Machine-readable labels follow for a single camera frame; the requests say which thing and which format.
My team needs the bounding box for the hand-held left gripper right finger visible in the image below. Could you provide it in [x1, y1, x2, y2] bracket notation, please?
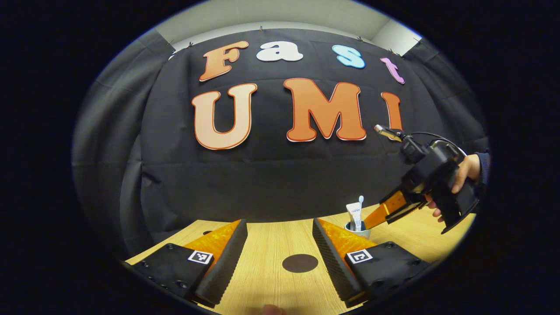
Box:
[312, 217, 431, 308]

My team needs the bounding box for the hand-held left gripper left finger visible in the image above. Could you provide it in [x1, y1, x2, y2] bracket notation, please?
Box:
[125, 219, 249, 308]

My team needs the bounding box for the dark brown round coaster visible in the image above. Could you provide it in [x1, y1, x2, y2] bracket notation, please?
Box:
[282, 254, 319, 273]

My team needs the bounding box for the pale green cup wooden handle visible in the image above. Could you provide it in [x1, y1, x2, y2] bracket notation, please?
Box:
[344, 221, 371, 240]

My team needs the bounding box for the white toothpaste tube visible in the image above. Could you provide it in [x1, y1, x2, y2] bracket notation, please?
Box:
[346, 202, 363, 231]

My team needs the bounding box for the wooden desktop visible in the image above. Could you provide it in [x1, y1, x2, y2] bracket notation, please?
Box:
[125, 203, 476, 315]

